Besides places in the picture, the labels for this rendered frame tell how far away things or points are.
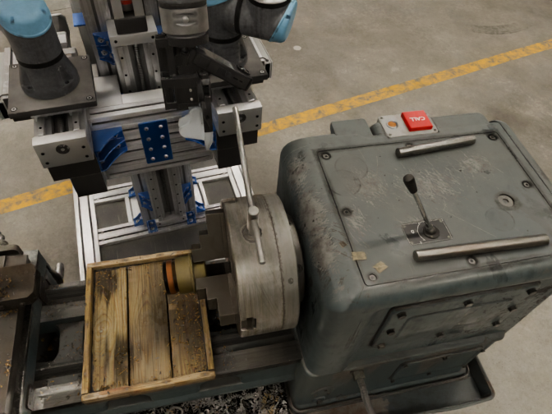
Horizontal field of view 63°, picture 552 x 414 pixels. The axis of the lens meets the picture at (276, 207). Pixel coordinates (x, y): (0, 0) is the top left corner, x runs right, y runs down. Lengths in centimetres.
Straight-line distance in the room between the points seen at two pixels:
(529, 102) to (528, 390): 211
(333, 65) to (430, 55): 80
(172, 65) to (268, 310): 50
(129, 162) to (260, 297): 82
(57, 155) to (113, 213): 97
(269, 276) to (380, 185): 32
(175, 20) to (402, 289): 60
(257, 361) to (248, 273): 35
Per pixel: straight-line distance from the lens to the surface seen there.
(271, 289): 92
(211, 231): 100
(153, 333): 122
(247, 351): 120
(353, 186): 99
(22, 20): 131
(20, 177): 291
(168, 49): 79
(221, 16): 133
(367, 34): 396
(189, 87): 80
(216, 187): 233
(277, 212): 95
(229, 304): 97
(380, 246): 92
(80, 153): 137
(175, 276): 102
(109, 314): 126
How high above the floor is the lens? 199
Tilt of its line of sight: 52 degrees down
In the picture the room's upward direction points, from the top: 6 degrees clockwise
